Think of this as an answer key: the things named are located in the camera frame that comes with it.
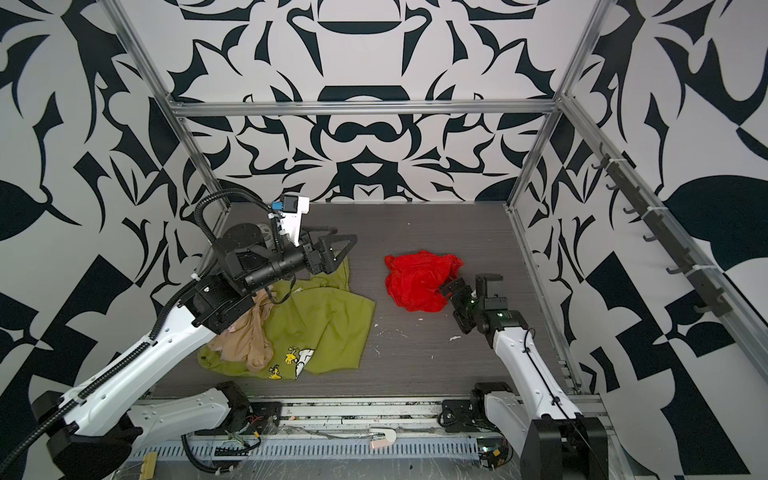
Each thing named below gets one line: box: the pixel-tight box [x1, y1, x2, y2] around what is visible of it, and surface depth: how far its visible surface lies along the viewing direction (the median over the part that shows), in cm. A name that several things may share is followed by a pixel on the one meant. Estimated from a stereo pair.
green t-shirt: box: [198, 251, 377, 380], surface depth 87 cm
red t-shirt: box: [384, 250, 464, 312], surface depth 93 cm
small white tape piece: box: [369, 428, 397, 443], surface depth 72 cm
